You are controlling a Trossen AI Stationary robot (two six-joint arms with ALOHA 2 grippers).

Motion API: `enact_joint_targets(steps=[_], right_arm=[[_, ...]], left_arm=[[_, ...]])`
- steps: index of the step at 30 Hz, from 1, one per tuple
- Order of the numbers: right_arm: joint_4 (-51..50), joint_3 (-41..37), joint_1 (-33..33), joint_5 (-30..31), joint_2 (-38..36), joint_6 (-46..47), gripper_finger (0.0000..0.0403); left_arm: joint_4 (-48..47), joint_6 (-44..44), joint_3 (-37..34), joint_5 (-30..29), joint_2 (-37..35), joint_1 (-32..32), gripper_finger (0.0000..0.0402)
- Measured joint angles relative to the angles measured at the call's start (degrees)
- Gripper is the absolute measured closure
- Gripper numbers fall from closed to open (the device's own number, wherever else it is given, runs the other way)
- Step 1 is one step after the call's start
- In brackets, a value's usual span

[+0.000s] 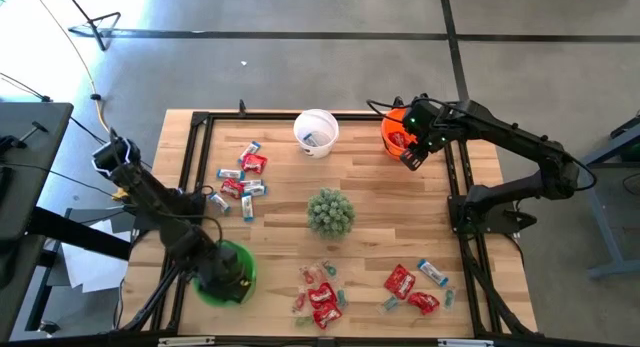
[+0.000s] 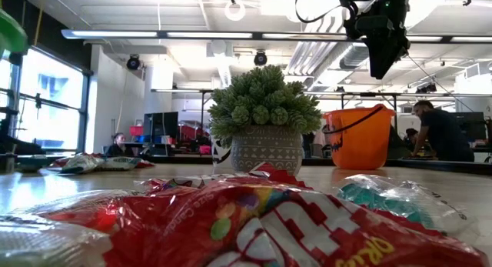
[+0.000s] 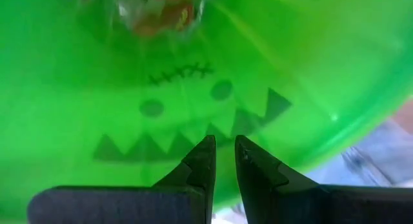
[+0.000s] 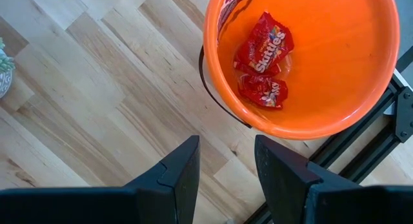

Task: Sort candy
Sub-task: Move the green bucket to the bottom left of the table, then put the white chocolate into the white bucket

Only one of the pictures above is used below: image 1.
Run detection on blue-gray table frame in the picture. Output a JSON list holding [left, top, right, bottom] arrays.
[[551, 111, 640, 281]]

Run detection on white table bracket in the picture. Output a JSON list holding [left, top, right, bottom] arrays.
[[157, 336, 217, 347], [438, 338, 495, 347]]

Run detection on black cable bundle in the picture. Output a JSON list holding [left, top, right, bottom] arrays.
[[119, 266, 181, 333], [459, 236, 531, 336]]

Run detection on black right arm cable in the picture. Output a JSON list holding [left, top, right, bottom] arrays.
[[365, 92, 431, 119]]

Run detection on white plastic bucket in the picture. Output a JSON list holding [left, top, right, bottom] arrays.
[[293, 108, 341, 160]]

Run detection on orange plastic bucket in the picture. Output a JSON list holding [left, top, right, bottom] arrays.
[[379, 108, 419, 162]]

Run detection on black stand base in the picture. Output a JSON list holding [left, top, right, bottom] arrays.
[[60, 0, 123, 52]]

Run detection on black clamp tool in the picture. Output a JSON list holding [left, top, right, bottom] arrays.
[[0, 120, 50, 156]]

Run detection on yellow extension cable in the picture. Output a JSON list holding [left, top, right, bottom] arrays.
[[28, 0, 131, 202]]

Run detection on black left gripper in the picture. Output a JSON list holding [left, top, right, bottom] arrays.
[[199, 244, 251, 303]]

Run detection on green potted artificial plant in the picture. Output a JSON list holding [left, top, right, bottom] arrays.
[[306, 187, 357, 240]]

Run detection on dark gray desk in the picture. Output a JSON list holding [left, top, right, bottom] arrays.
[[0, 101, 75, 338]]

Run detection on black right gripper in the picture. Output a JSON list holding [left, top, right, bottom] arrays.
[[399, 99, 454, 172]]

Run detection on black desk beam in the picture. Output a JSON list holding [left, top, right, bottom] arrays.
[[27, 206, 132, 261]]

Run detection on white paper sheets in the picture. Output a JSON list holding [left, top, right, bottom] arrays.
[[60, 217, 132, 294]]

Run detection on green plastic bucket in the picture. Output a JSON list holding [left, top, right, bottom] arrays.
[[192, 239, 258, 307]]

